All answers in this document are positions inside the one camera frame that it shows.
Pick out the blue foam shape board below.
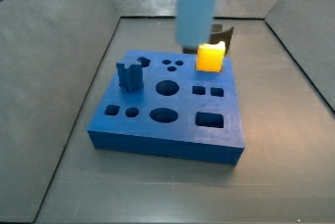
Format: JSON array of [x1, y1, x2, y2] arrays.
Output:
[[87, 50, 245, 165]]

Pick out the dark blue star peg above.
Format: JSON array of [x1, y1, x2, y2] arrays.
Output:
[[116, 60, 143, 92]]

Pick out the light blue oval cylinder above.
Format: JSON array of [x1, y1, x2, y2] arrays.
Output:
[[175, 0, 215, 48]]

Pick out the yellow notched block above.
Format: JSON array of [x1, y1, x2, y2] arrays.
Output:
[[195, 41, 225, 72]]

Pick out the black curved cradle fixture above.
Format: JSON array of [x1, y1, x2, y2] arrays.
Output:
[[180, 23, 235, 56]]

